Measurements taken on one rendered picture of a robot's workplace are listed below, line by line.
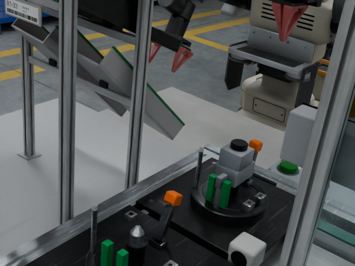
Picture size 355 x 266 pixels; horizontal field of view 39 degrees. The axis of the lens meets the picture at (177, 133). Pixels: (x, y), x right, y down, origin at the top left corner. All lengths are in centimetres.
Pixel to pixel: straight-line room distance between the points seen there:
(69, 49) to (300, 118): 35
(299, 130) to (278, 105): 102
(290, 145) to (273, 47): 97
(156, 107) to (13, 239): 37
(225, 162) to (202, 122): 62
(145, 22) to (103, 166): 45
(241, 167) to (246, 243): 13
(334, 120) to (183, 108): 101
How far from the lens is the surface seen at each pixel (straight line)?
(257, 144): 93
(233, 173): 87
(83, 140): 134
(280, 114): 169
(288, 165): 110
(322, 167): 63
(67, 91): 79
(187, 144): 136
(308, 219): 67
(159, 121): 104
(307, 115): 65
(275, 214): 94
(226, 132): 145
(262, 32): 163
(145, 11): 88
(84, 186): 115
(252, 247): 81
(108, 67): 90
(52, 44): 101
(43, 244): 83
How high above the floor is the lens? 148
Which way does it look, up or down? 26 degrees down
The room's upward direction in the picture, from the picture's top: 7 degrees clockwise
